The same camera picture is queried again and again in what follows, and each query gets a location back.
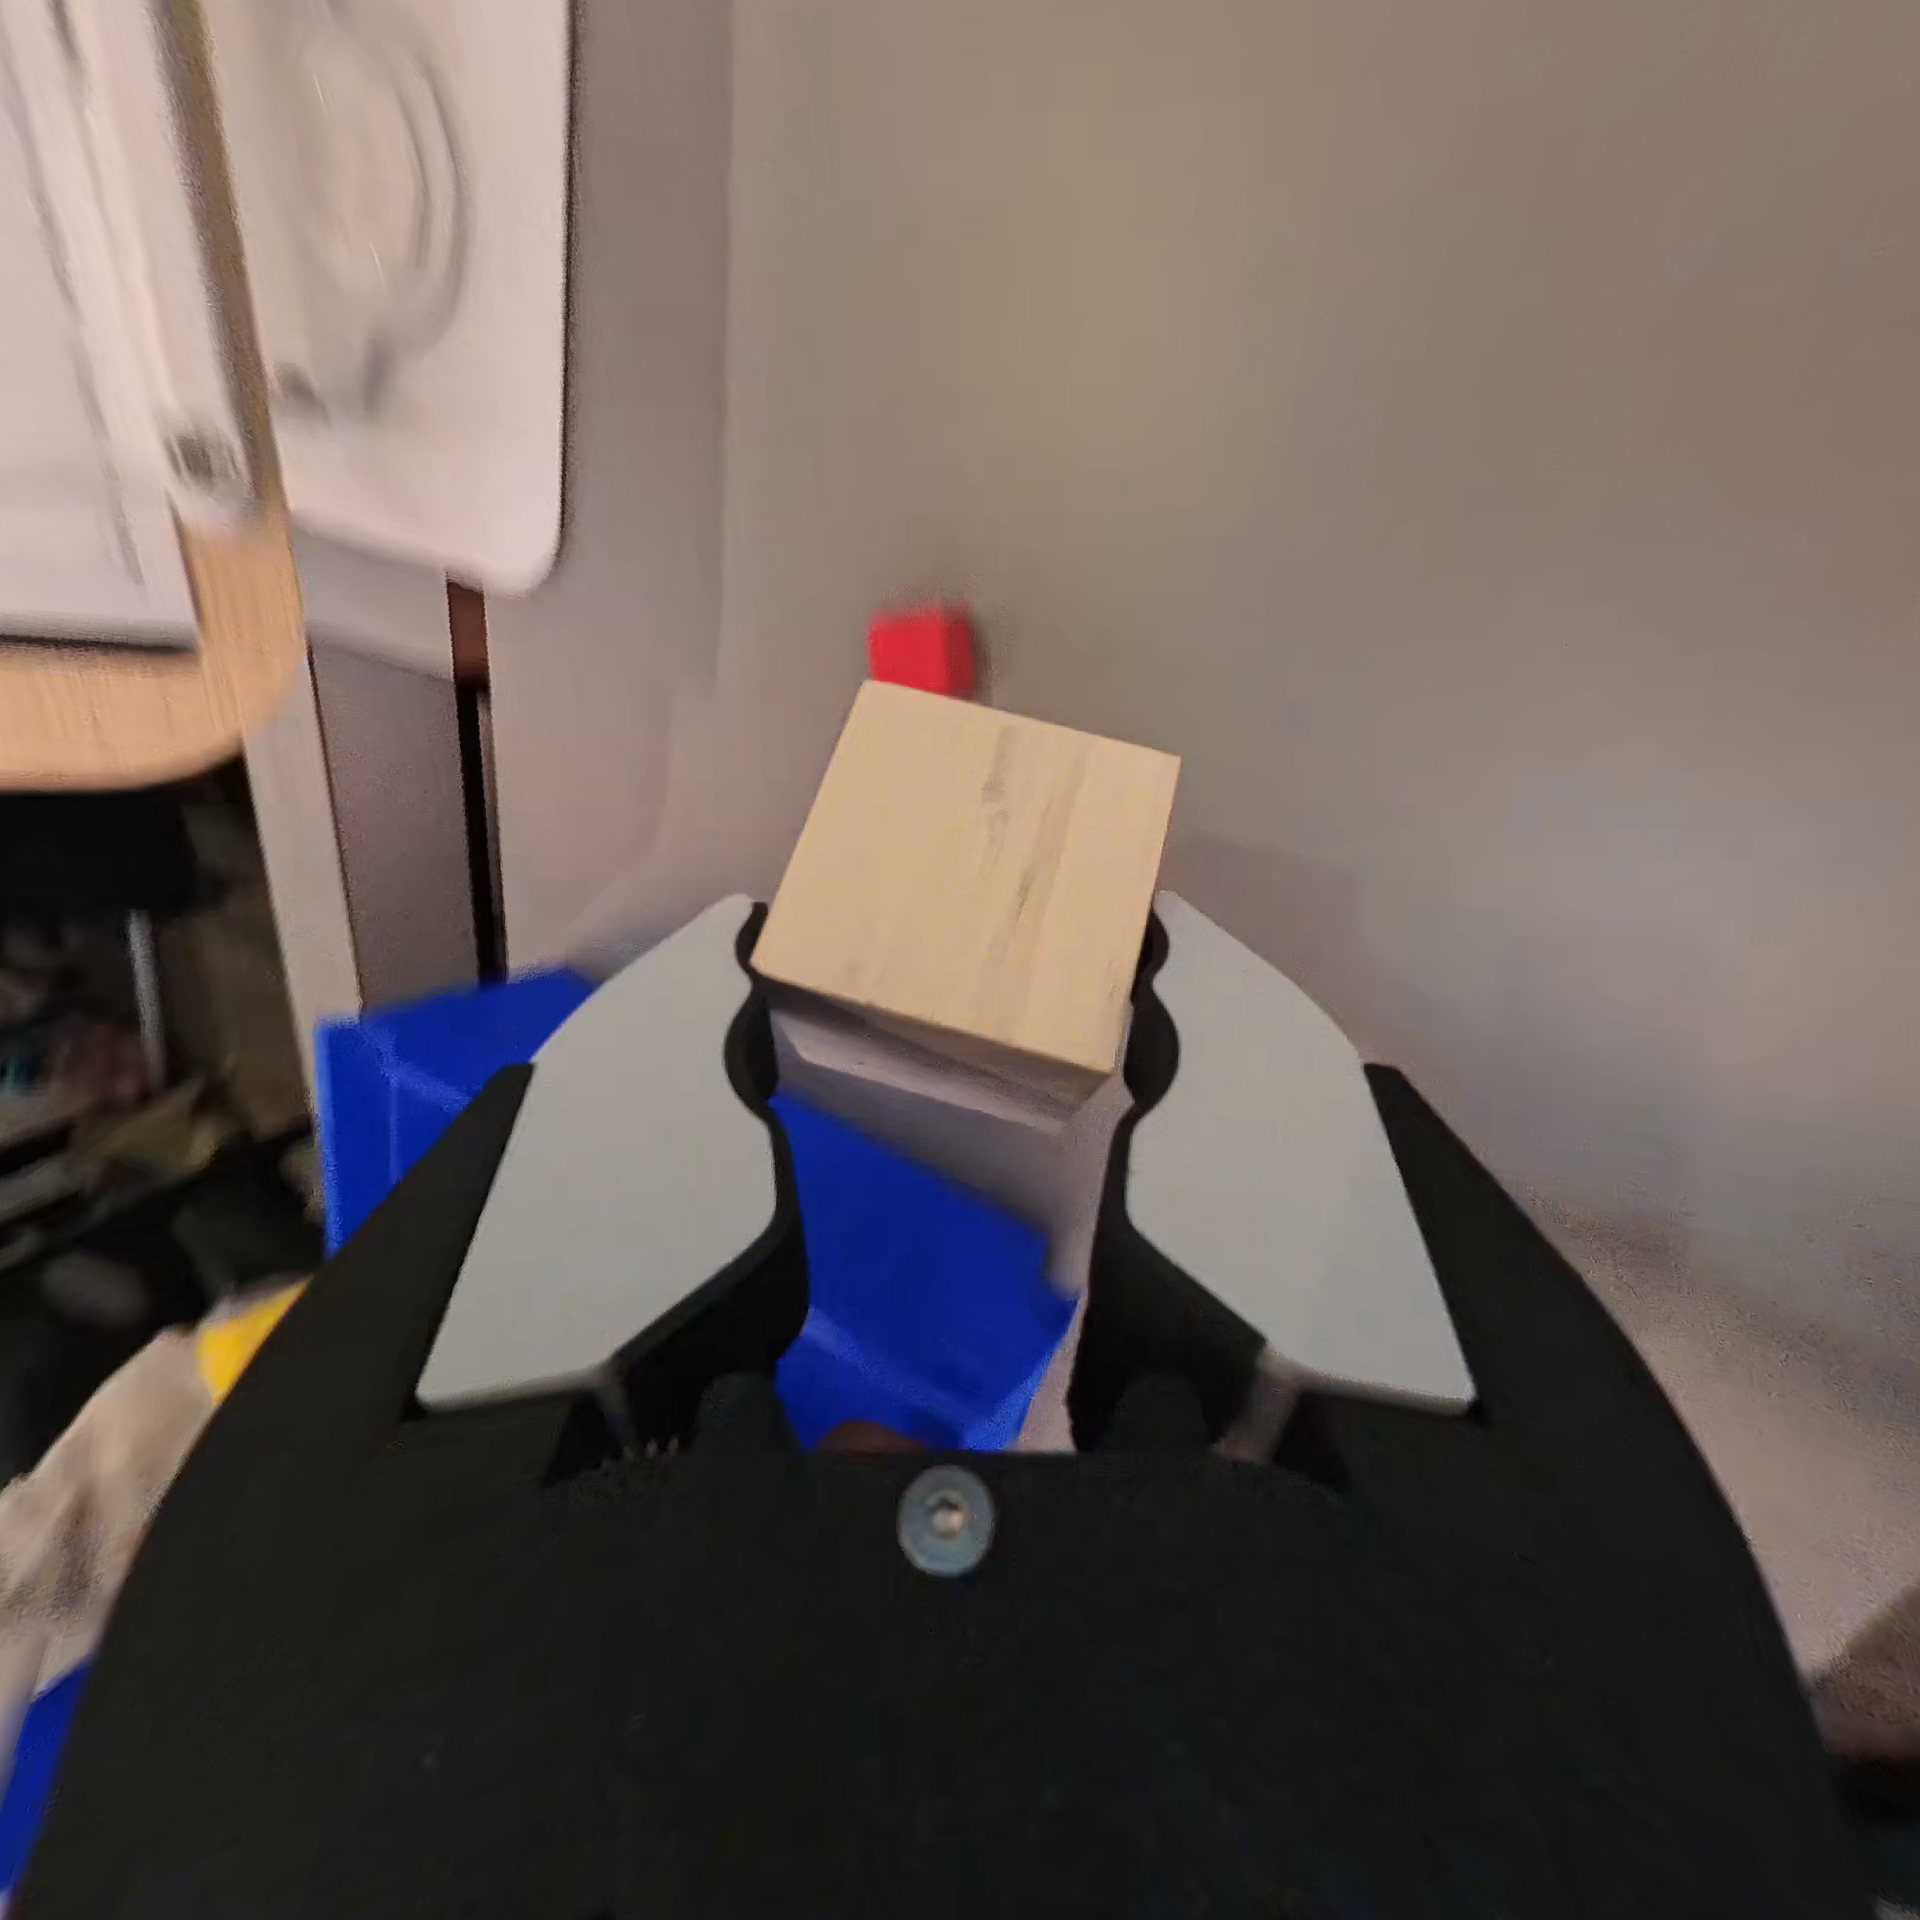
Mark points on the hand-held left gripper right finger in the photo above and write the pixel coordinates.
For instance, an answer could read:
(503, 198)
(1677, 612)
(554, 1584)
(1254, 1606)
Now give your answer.
(1316, 1200)

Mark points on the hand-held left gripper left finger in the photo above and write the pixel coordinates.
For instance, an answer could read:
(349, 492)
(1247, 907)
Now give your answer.
(586, 1200)

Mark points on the blue plastic bin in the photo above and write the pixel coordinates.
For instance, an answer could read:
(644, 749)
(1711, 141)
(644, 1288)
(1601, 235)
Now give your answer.
(901, 1261)

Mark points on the large wooden cube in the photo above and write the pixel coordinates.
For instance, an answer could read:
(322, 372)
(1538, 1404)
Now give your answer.
(961, 871)

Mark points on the red wooden cube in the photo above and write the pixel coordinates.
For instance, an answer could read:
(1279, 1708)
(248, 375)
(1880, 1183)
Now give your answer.
(924, 653)

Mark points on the yellow plastic bin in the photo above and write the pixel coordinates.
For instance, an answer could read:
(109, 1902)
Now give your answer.
(256, 1335)

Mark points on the white folding stand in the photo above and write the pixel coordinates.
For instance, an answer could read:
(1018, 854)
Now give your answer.
(422, 271)

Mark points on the white instruction sheet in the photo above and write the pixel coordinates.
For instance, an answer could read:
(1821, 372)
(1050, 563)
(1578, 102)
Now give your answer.
(77, 301)

